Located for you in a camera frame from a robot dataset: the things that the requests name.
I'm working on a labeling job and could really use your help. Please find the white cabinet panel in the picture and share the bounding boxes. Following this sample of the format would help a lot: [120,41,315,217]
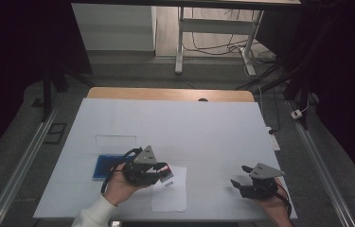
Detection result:
[71,3,157,52]

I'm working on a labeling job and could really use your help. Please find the metal floor rail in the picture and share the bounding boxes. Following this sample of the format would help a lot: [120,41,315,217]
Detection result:
[0,102,61,227]
[286,99,355,227]

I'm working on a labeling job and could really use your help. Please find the black stand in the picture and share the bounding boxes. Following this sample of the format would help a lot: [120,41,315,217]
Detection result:
[235,56,326,131]
[31,61,97,123]

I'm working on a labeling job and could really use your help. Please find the dark curtain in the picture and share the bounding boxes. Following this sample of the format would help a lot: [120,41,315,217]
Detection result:
[0,0,94,171]
[255,0,355,197]

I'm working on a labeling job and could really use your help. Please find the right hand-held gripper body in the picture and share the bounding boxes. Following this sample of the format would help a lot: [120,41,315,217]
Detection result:
[239,162,286,201]

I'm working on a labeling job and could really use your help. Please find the black floor socket plate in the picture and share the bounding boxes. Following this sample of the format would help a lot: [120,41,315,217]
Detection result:
[44,122,68,146]

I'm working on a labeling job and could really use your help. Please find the person's right hand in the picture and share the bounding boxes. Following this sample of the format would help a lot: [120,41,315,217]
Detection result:
[253,178,293,227]

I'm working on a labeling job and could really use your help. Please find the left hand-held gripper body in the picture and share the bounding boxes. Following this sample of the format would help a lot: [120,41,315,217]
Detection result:
[122,145,164,187]

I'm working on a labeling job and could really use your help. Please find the person's left hand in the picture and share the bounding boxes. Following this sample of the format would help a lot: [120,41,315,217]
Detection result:
[101,162,150,207]

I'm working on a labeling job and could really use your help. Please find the white paper sheet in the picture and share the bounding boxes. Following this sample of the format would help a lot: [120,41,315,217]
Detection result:
[151,164,188,213]

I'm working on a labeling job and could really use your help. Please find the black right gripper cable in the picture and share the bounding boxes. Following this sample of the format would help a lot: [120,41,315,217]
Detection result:
[275,182,293,219]

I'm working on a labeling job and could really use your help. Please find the white desk frame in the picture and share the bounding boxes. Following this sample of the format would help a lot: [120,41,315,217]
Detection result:
[174,6,265,78]

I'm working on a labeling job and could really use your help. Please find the blue ink pad box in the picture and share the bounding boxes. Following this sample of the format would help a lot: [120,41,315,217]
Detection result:
[92,134,138,182]

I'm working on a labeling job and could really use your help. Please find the white table cover sheet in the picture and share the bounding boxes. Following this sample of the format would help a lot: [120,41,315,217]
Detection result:
[32,97,299,221]

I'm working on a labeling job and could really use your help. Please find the white adapter with cable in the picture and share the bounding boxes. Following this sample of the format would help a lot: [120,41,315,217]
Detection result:
[290,99,311,120]

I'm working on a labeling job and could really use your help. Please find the black floor cables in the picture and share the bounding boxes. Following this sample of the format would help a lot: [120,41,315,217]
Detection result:
[183,8,277,64]

